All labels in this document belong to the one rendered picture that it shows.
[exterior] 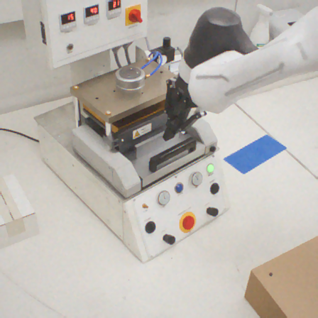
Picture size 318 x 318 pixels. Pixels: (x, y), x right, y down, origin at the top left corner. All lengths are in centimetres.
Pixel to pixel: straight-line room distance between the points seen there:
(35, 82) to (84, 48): 58
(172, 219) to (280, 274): 33
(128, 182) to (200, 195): 26
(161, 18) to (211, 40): 104
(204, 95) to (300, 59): 20
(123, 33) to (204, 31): 48
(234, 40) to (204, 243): 64
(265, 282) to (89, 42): 77
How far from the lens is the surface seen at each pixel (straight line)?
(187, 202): 138
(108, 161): 126
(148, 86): 134
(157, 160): 125
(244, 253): 140
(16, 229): 139
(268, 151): 175
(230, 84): 89
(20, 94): 192
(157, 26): 202
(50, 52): 132
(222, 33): 98
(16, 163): 168
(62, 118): 154
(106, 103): 127
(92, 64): 145
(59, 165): 154
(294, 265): 126
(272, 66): 84
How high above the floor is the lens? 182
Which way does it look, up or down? 40 degrees down
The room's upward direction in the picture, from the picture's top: 3 degrees clockwise
